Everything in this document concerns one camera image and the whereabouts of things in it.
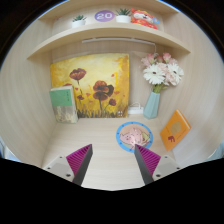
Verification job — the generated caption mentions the white power strip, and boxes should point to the white power strip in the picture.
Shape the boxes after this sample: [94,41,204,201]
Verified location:
[128,105,145,116]

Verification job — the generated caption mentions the white and pink flower bouquet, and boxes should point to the white and pink flower bouquet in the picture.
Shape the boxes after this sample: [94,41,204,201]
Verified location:
[140,52,185,94]

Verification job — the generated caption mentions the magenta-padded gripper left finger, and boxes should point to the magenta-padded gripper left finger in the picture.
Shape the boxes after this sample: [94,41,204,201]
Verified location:
[43,143,94,187]

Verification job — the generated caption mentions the round purple number sign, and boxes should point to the round purple number sign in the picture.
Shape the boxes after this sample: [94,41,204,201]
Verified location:
[94,9,116,23]

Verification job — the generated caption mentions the wooden shelf board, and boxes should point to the wooden shelf board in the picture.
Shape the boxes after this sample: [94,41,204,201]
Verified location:
[27,22,191,61]

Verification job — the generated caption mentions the green covered book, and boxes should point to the green covered book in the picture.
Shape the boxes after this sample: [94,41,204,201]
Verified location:
[49,85,79,124]

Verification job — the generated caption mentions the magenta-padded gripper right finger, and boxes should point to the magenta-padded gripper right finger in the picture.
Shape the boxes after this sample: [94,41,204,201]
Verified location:
[133,144,183,186]

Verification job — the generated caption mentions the round blue-rimmed cartoon mouse pad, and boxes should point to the round blue-rimmed cartoon mouse pad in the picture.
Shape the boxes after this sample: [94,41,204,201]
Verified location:
[115,121,154,154]

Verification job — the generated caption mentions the yellow poppy flower painting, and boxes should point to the yellow poppy flower painting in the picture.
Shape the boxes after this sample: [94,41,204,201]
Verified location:
[49,53,131,119]

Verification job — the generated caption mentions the pale teal vase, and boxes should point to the pale teal vase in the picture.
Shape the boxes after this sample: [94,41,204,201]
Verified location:
[143,91,161,120]

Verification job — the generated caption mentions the red plush toy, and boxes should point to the red plush toy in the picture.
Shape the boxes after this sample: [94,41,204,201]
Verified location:
[130,8,160,30]

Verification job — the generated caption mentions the white light bar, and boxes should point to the white light bar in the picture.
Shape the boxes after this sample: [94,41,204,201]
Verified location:
[81,37,157,45]

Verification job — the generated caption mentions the small potted green plant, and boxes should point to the small potted green plant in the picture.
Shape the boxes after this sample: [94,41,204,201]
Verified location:
[115,8,132,24]
[71,14,88,28]

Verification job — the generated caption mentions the pink computer mouse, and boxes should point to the pink computer mouse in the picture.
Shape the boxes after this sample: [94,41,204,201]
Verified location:
[119,128,145,147]

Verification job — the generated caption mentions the orange covered book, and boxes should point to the orange covered book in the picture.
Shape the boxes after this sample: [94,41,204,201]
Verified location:
[159,108,192,153]

